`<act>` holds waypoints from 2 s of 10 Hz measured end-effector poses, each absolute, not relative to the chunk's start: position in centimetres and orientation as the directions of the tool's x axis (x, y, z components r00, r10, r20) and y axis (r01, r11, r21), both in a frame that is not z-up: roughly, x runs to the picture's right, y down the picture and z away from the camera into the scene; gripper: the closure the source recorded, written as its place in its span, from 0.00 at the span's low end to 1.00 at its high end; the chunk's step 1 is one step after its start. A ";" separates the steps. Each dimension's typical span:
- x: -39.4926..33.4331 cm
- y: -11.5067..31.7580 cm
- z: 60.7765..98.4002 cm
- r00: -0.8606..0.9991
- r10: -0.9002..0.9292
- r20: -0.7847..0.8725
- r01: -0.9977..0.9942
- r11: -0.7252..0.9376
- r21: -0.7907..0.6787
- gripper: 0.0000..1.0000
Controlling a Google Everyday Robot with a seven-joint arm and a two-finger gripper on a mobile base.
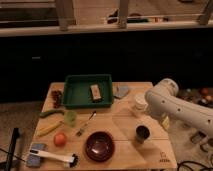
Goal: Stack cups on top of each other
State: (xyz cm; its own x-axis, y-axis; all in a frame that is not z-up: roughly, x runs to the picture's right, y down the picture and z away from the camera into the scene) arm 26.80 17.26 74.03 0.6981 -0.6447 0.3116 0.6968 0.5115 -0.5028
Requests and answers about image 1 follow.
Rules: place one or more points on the orange tomato toy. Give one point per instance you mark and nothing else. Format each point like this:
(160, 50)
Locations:
(60, 139)

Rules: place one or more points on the green pepper toy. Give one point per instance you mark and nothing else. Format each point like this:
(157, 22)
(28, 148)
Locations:
(50, 112)

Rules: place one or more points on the wooden railing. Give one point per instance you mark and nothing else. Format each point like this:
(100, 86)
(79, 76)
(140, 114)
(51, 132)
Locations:
(55, 17)

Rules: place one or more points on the dark metal cup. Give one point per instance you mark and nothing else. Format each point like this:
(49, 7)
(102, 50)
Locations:
(142, 134)

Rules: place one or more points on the blue sponge front left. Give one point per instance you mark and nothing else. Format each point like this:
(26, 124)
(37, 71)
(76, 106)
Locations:
(34, 161)

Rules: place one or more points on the yellow banana toy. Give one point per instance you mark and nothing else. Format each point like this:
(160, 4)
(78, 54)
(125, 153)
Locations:
(46, 130)

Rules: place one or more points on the white handled dish brush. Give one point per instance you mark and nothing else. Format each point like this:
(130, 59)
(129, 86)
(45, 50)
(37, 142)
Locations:
(69, 160)

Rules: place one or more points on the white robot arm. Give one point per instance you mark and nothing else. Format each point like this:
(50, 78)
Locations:
(162, 100)

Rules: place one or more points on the metal fork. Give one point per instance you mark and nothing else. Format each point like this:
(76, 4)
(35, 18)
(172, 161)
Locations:
(82, 129)

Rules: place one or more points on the red grapes toy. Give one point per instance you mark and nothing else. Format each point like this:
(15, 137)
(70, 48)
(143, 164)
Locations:
(57, 97)

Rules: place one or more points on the wooden block in tray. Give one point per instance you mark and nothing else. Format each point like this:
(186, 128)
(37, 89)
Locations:
(95, 91)

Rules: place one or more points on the light green cup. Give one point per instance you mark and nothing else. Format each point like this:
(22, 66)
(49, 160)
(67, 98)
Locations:
(70, 118)

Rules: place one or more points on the black stand at left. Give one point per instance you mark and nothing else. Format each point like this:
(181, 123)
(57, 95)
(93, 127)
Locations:
(10, 162)

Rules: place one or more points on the dark red bowl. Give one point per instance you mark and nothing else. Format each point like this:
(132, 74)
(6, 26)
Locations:
(99, 146)

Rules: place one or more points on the green plastic tray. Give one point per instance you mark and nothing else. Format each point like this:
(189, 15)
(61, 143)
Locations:
(77, 91)

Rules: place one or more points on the white paper cup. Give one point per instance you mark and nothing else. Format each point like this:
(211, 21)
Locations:
(140, 102)

